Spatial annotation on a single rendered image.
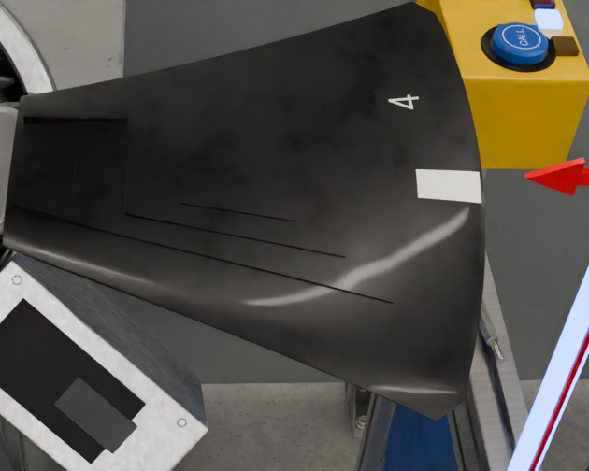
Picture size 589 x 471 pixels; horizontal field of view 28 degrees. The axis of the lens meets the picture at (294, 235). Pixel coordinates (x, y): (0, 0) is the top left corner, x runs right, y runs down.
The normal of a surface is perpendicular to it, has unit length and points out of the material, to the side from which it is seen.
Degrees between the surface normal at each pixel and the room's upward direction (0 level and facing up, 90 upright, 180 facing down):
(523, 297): 90
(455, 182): 19
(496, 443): 0
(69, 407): 50
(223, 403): 0
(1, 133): 0
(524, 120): 90
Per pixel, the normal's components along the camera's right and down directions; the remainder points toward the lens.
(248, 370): 0.07, 0.72
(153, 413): 0.11, 0.11
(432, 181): 0.11, -0.44
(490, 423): 0.09, -0.69
